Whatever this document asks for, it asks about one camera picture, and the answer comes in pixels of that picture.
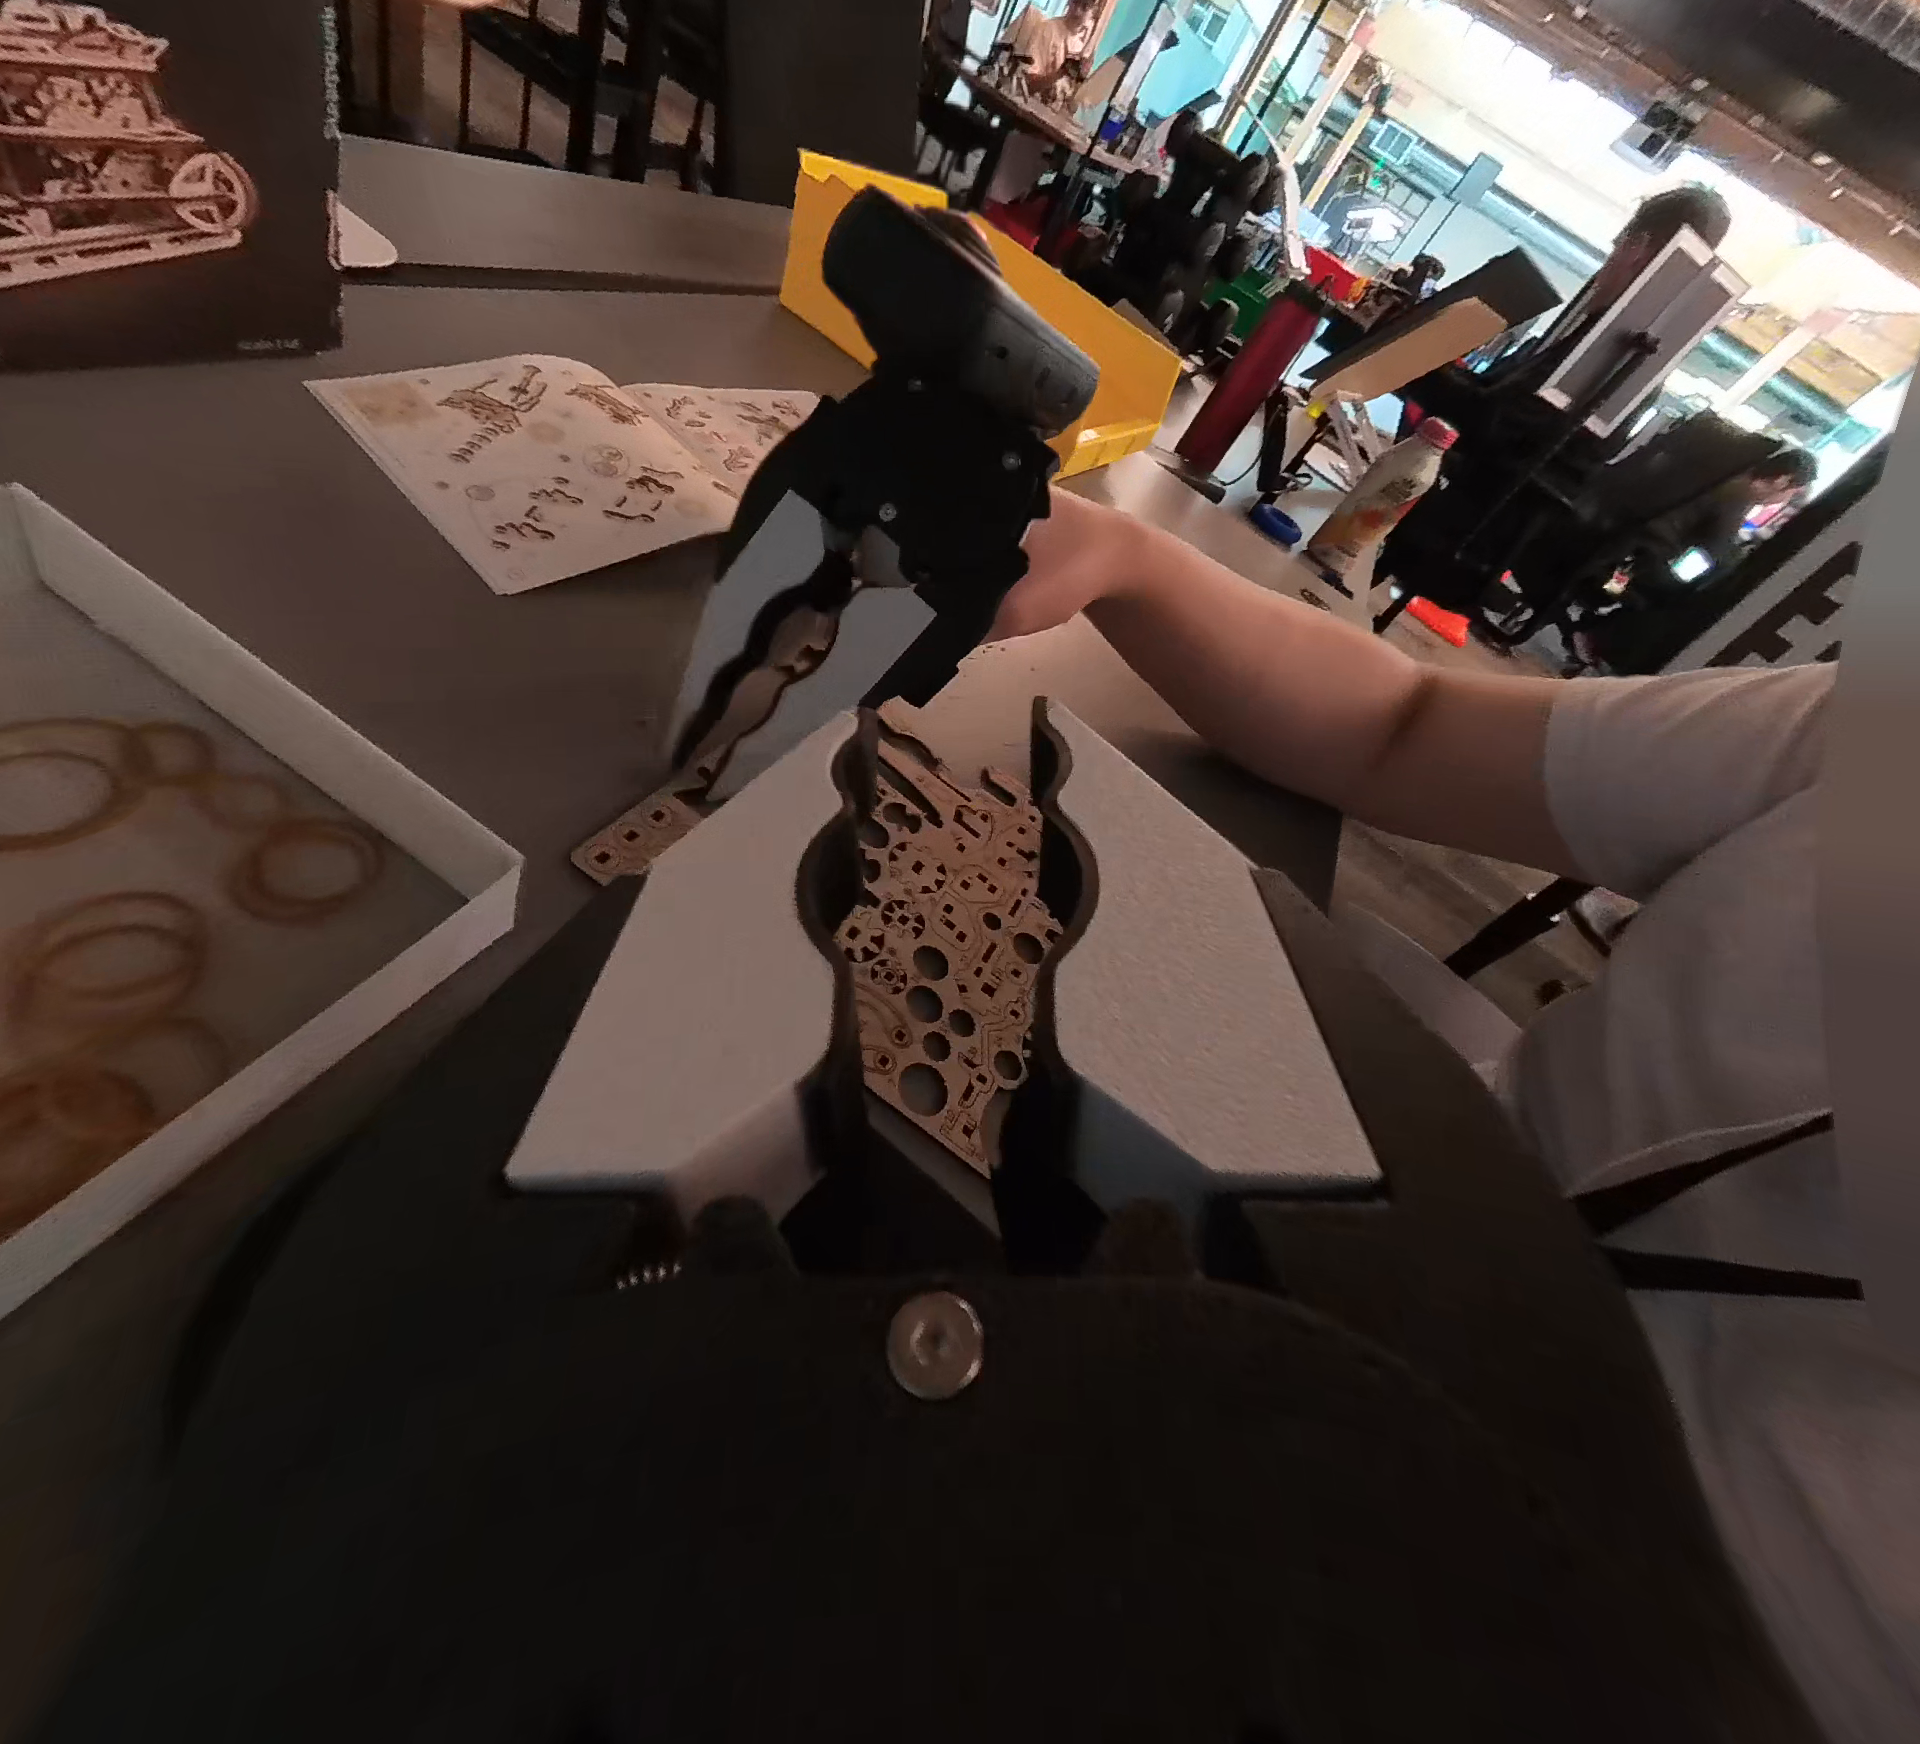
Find white panel on stand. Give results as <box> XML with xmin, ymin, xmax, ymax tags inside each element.
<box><xmin>1542</xmin><ymin>225</ymin><xmax>1749</xmax><ymax>439</ymax></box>

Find black white marker sign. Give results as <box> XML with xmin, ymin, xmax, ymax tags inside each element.
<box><xmin>1678</xmin><ymin>541</ymin><xmax>1861</xmax><ymax>673</ymax></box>

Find yellow plastic bin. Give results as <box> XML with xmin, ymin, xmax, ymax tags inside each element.
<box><xmin>778</xmin><ymin>148</ymin><xmax>1184</xmax><ymax>480</ymax></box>

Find black partition panel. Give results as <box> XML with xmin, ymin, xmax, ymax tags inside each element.
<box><xmin>717</xmin><ymin>0</ymin><xmax>940</xmax><ymax>210</ymax></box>

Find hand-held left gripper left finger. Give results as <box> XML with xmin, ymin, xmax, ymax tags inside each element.
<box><xmin>503</xmin><ymin>706</ymin><xmax>879</xmax><ymax>1243</ymax></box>

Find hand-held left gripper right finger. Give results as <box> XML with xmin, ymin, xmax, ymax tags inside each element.
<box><xmin>997</xmin><ymin>697</ymin><xmax>1386</xmax><ymax>1243</ymax></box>

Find black metal chair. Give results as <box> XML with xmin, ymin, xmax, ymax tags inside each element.
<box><xmin>458</xmin><ymin>0</ymin><xmax>721</xmax><ymax>194</ymax></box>

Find open instruction booklet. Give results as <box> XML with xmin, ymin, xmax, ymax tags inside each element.
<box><xmin>304</xmin><ymin>352</ymin><xmax>824</xmax><ymax>598</ymax></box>

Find tilted tan board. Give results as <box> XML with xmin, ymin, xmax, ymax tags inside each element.
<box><xmin>1302</xmin><ymin>248</ymin><xmax>1565</xmax><ymax>404</ymax></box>

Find black harness strap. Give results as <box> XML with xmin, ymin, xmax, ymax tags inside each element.
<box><xmin>1574</xmin><ymin>1112</ymin><xmax>1866</xmax><ymax>1305</ymax></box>

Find black model kit box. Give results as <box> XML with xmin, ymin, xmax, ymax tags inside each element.
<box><xmin>0</xmin><ymin>0</ymin><xmax>347</xmax><ymax>373</ymax></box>

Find black chair base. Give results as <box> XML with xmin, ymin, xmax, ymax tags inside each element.
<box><xmin>1446</xmin><ymin>875</ymin><xmax>1599</xmax><ymax>980</ymax></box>

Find white orange drink bottle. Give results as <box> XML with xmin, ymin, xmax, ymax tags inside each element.
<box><xmin>1305</xmin><ymin>417</ymin><xmax>1459</xmax><ymax>576</ymax></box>

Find person's right forearm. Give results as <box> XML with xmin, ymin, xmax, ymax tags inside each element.
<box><xmin>1155</xmin><ymin>545</ymin><xmax>1593</xmax><ymax>898</ymax></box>

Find long wooden strip part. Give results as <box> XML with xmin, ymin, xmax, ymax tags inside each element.
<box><xmin>570</xmin><ymin>605</ymin><xmax>841</xmax><ymax>891</ymax></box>

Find wooden rings in box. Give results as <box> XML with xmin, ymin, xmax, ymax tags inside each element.
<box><xmin>0</xmin><ymin>716</ymin><xmax>383</xmax><ymax>1235</ymax></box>

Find white cardboard tray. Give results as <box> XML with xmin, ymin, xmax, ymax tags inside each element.
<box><xmin>0</xmin><ymin>480</ymin><xmax>525</xmax><ymax>1318</ymax></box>

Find dark red cylinder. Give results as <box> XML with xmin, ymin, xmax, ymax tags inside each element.
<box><xmin>1175</xmin><ymin>281</ymin><xmax>1330</xmax><ymax>474</ymax></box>

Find person's right hand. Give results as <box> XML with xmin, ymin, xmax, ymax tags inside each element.
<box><xmin>982</xmin><ymin>484</ymin><xmax>1201</xmax><ymax>666</ymax></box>

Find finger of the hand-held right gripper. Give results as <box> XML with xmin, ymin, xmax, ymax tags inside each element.
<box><xmin>660</xmin><ymin>484</ymin><xmax>850</xmax><ymax>793</ymax></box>
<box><xmin>858</xmin><ymin>567</ymin><xmax>999</xmax><ymax>714</ymax></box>

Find laser-cut wooden parts sheet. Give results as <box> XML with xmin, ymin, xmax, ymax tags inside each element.
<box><xmin>831</xmin><ymin>702</ymin><xmax>1074</xmax><ymax>1183</ymax></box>

